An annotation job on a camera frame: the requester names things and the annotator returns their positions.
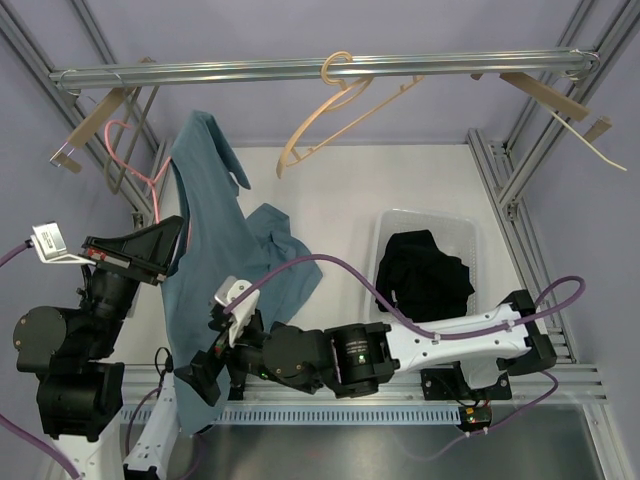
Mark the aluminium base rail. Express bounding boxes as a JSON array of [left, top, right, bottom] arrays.
[[123, 363, 607, 405]]

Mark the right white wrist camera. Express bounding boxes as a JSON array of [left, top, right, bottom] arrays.
[[211, 276, 260, 348]]

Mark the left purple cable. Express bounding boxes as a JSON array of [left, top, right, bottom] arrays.
[[0, 238, 209, 480]]

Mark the white plastic basket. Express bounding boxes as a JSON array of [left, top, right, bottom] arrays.
[[368, 209, 479, 316]]

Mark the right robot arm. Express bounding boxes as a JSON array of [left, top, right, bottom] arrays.
[[174, 290, 557, 406]]

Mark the right wooden hanger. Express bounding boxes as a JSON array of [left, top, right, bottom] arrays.
[[499, 72, 613, 143]]

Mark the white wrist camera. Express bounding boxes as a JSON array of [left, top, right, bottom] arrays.
[[211, 276, 260, 348], [30, 222, 95, 265]]

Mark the black t shirt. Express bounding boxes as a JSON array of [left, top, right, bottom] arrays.
[[375, 230, 475, 323]]

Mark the blue t shirt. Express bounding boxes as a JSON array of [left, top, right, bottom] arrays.
[[161, 110, 323, 435]]

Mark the cream plastic hanger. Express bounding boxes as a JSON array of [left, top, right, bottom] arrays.
[[542, 105, 628, 172]]

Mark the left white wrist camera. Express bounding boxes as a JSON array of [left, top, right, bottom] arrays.
[[30, 222, 95, 265]]

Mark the left aluminium frame post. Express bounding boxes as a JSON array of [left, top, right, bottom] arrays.
[[1, 1, 166, 227]]

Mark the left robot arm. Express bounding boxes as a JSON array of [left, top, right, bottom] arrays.
[[13, 216, 184, 479]]

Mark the aluminium frame post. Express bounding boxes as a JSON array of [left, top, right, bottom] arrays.
[[467, 1, 639, 370], [1, 1, 166, 227]]

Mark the pink wire hanger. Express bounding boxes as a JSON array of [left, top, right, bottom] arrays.
[[103, 119, 193, 251]]

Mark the wooden hanger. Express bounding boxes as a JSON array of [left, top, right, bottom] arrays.
[[49, 65, 141, 174], [499, 72, 613, 143]]

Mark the aluminium hanging rail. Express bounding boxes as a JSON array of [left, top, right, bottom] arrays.
[[49, 47, 599, 91]]

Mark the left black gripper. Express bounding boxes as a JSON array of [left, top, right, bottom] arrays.
[[80, 214, 183, 358]]

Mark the left wooden hanger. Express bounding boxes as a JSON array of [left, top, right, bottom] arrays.
[[49, 65, 141, 174]]

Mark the beige plastic hanger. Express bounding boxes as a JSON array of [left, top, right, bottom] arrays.
[[275, 50, 425, 179]]

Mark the white slotted cable duct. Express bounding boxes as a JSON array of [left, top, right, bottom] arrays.
[[119, 404, 460, 425]]

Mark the right aluminium frame post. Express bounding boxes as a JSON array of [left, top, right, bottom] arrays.
[[467, 1, 639, 370]]

